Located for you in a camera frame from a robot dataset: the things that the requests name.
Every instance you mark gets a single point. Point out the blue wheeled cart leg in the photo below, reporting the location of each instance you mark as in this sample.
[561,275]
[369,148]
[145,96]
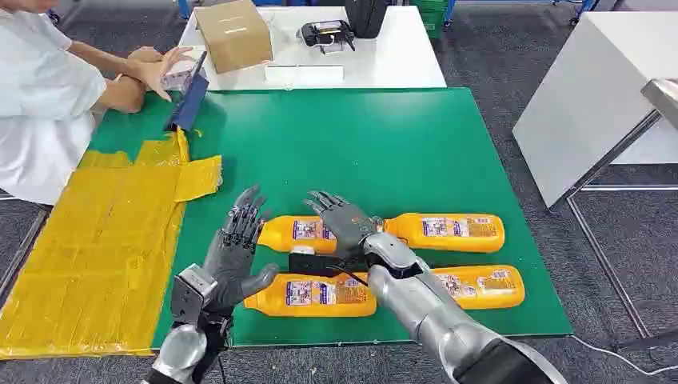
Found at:
[582,9]

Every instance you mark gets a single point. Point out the steel bench corner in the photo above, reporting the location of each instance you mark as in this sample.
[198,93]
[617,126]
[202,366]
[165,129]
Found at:
[665,98]

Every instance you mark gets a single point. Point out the black bag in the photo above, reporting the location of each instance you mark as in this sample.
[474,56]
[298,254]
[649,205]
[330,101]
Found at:
[365,17]

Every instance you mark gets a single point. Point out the orange drink bottle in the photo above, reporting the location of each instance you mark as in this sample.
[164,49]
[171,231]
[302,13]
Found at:
[281,233]
[312,296]
[450,232]
[487,286]

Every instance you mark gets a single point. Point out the black handheld controller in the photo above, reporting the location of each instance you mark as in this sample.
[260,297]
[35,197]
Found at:
[326,34]

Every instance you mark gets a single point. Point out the green plastic crate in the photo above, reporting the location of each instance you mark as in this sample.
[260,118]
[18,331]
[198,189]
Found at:
[431,16]

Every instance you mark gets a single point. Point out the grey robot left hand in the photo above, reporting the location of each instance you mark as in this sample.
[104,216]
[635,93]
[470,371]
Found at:
[233,265]

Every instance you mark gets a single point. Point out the brown cardboard box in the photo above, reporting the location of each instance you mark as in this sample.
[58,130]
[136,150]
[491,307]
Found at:
[233,34]

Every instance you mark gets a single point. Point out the large white tilted table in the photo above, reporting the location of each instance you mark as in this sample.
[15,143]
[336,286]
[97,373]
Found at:
[593,106]

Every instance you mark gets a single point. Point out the yellow plastic sheet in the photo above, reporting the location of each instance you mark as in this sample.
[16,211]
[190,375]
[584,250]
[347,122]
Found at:
[100,249]

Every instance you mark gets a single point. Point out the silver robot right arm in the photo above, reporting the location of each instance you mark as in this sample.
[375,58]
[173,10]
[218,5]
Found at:
[423,307]

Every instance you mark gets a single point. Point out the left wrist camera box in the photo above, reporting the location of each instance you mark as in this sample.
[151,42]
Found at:
[192,294]

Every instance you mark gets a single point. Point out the tablet in blue case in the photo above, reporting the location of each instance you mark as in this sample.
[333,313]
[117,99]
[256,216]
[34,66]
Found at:
[189,100]

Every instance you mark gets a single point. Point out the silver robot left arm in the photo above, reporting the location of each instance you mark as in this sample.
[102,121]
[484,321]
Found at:
[180,352]

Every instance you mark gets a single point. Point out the person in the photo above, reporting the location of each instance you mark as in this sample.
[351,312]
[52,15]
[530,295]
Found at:
[37,100]

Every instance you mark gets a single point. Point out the grey metal table frame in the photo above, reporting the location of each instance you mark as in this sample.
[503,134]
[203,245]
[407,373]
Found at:
[604,249]

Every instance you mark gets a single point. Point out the green table mat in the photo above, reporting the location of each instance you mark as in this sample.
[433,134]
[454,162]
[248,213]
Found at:
[371,154]

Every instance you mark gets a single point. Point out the person's right hand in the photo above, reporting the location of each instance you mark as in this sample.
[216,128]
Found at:
[143,53]

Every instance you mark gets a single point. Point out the blue metal frame leg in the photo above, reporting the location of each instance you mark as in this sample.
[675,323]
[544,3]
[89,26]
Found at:
[184,8]
[449,10]

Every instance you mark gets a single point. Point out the pale printed card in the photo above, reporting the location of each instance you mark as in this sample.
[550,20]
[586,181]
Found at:
[177,78]

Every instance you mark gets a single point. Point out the grey metal table rail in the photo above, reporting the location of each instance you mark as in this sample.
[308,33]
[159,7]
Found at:
[21,254]

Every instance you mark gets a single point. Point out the person's left hand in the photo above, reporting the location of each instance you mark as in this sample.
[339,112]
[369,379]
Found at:
[159,69]

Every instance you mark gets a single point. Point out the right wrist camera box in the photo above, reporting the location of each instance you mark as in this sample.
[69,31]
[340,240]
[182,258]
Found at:
[312,264]

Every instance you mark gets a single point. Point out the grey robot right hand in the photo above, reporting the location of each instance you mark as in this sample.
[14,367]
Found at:
[344,222]

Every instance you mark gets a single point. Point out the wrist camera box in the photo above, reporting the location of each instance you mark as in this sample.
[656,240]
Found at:
[192,294]
[312,264]

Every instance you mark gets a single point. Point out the person's hand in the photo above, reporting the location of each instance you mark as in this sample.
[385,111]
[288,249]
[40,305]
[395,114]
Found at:
[143,53]
[159,69]

